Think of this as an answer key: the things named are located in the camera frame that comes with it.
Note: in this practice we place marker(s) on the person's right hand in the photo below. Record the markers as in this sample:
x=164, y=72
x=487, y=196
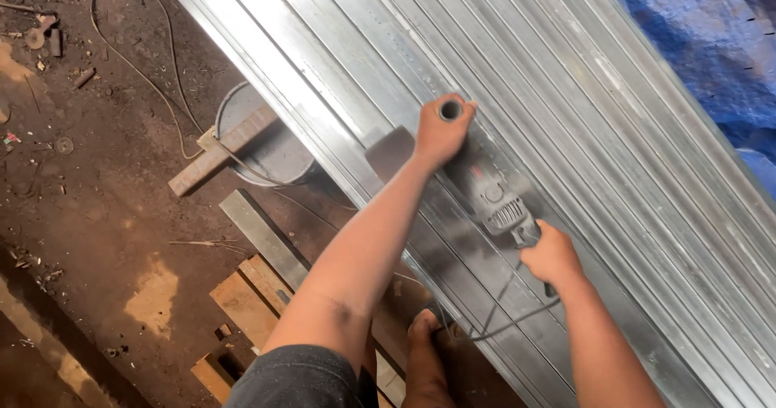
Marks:
x=553, y=257

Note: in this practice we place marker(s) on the person's left hand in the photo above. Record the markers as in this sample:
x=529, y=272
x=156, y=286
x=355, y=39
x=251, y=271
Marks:
x=437, y=136

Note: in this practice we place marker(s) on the person's right fingers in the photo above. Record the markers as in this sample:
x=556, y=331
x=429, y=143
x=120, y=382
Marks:
x=537, y=238

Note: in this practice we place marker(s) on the person's left fingers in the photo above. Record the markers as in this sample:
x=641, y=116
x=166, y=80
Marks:
x=468, y=115

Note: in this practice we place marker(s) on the grey angle grinder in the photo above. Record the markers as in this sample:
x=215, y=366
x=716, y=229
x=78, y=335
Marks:
x=494, y=199

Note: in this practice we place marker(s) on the corrugated metal shutter sheet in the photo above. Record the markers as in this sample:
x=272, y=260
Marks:
x=582, y=111

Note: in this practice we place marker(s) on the person's foot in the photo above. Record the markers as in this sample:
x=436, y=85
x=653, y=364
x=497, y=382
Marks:
x=424, y=359

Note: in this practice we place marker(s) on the grey metal bucket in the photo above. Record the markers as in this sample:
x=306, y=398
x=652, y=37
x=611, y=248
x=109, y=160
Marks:
x=276, y=153

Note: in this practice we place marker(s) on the grey flat metal bar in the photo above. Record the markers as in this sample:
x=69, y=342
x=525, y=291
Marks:
x=260, y=235

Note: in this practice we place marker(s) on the blue tarpaulin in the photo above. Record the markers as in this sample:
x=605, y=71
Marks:
x=697, y=44

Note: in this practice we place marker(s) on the wooden plank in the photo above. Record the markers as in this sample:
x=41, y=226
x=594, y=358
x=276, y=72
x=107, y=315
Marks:
x=212, y=160

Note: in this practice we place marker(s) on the person's dark grey shorts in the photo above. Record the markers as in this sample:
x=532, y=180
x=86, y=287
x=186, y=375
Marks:
x=297, y=377

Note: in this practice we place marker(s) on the stack of wooden boards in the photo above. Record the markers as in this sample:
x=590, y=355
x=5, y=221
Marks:
x=248, y=308

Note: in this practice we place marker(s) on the short rusty metal piece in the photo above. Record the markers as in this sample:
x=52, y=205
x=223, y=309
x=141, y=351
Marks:
x=83, y=78
x=55, y=42

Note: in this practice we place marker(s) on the worn grinding disc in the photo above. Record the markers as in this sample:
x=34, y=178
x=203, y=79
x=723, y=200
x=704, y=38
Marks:
x=34, y=38
x=63, y=146

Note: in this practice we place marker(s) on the long light wooden batten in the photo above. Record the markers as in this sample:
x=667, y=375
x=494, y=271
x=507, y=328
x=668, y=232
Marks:
x=48, y=347

